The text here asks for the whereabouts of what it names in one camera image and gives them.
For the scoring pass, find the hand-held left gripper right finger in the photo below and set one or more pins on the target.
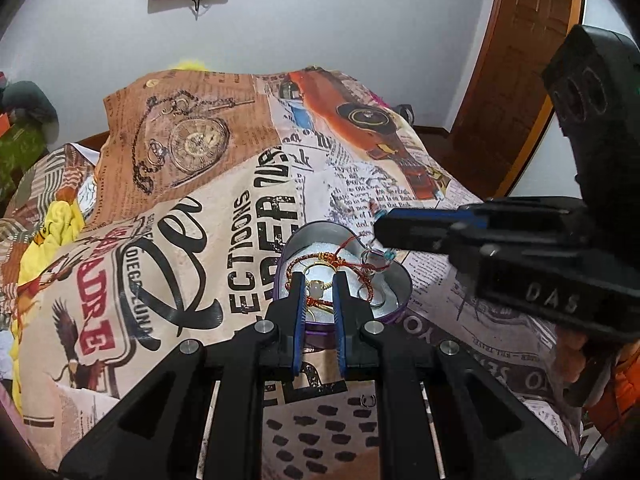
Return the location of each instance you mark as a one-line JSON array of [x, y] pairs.
[[342, 310]]

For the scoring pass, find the yellow cloth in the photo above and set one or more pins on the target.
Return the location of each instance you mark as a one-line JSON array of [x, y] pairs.
[[55, 220]]

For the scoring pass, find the pink cloth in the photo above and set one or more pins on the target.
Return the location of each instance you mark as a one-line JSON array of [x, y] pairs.
[[382, 100]]

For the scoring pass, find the dark green jacket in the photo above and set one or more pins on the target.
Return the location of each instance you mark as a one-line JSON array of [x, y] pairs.
[[30, 102]]

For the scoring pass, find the small metal clasp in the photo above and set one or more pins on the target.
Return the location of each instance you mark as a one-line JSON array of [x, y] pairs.
[[367, 401]]

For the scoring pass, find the newspaper print blanket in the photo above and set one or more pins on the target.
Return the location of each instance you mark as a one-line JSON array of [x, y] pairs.
[[200, 185]]

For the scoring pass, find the patchwork print quilt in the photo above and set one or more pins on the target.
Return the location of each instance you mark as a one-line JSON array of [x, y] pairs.
[[45, 180]]

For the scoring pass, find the purple heart-shaped tin box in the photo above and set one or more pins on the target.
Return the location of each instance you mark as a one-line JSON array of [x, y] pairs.
[[310, 235]]

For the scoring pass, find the person's right forearm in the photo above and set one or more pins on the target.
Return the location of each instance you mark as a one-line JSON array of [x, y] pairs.
[[625, 385]]

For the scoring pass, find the brown wooden door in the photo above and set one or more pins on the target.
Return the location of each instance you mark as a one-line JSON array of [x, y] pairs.
[[515, 60]]

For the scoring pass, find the person's right hand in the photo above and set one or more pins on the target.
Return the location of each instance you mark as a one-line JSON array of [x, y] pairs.
[[570, 360]]

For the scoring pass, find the dark backpack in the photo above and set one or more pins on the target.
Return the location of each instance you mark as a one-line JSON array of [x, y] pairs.
[[406, 110]]

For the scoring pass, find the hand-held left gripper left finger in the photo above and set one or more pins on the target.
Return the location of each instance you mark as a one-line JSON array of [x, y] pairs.
[[299, 310]]

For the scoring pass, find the green patterned cloth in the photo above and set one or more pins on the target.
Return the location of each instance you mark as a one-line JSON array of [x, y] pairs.
[[20, 155]]

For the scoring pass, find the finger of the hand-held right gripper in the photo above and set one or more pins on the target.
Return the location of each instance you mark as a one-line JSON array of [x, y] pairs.
[[415, 237], [430, 215]]

